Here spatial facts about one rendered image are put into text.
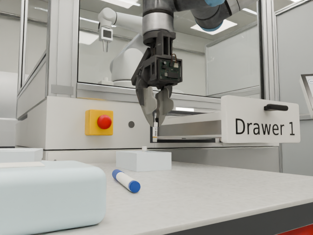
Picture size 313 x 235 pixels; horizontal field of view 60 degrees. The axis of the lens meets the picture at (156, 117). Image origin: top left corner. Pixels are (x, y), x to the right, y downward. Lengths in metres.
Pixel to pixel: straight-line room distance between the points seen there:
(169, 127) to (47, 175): 0.65
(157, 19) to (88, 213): 0.51
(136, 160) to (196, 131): 0.23
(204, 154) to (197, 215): 0.80
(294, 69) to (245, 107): 2.07
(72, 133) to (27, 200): 0.60
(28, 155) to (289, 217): 0.30
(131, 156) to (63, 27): 0.44
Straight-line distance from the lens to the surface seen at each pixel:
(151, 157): 0.58
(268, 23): 1.45
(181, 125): 0.78
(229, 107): 0.64
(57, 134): 0.79
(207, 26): 0.79
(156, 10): 0.66
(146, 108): 0.63
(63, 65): 0.82
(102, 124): 0.75
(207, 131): 0.70
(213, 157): 1.07
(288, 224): 0.33
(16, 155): 0.37
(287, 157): 2.72
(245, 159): 1.20
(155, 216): 0.24
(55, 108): 0.79
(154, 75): 0.59
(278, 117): 0.78
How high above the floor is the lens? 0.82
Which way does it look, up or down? 5 degrees up
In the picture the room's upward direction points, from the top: straight up
